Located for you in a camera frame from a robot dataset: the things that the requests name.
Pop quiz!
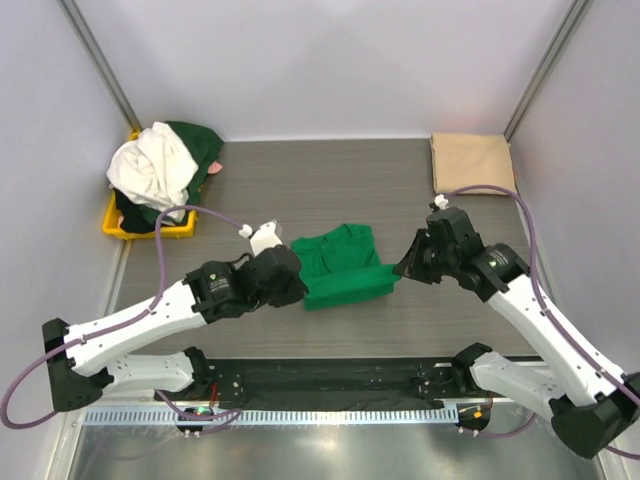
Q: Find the bright green t-shirt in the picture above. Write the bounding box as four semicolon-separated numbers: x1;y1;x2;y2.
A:
291;223;400;311

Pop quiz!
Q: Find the yellow plastic bin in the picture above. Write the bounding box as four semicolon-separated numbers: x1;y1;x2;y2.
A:
102;121;203;239

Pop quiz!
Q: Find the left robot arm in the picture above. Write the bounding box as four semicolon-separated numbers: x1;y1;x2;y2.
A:
42;245;307;413

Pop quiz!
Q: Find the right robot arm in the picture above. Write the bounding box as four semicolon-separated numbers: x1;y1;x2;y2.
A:
394;207;639;459

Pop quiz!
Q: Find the folded beige t-shirt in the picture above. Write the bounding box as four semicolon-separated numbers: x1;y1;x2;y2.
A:
430;133;516;194

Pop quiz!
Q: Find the pink garment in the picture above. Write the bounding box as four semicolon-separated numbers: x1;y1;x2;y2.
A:
207;161;223;175

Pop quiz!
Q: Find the dark green t-shirt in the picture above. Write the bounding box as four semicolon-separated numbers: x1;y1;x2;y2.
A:
112;119;225;235

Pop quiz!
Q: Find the white t-shirt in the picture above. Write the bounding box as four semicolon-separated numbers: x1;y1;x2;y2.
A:
106;122;199;211

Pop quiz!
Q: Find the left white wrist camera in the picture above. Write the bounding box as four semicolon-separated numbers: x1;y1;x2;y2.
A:
238;220;283;256

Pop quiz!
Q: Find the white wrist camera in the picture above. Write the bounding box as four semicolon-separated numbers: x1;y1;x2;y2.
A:
238;220;283;256
429;194;449;213

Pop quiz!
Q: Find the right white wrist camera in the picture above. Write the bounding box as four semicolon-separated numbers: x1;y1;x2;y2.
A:
429;194;449;213

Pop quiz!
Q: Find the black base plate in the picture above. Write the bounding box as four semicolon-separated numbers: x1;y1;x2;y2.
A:
166;357;488;412

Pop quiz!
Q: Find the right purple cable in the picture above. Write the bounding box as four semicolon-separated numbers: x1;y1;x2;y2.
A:
434;184;640;459

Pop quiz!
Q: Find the aluminium front rail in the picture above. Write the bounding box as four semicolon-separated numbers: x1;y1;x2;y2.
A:
59;359;610;407

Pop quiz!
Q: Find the white slotted cable duct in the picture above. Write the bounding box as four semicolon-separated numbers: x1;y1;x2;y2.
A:
83;404;459;427

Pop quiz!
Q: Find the right aluminium frame post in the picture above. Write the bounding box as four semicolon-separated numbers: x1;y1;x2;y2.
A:
504;0;593;143

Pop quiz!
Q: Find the aluminium frame post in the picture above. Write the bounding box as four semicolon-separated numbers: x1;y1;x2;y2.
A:
56;0;142;132
504;0;593;143

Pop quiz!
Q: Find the left aluminium frame post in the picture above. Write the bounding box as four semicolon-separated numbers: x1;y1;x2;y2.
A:
56;0;142;132

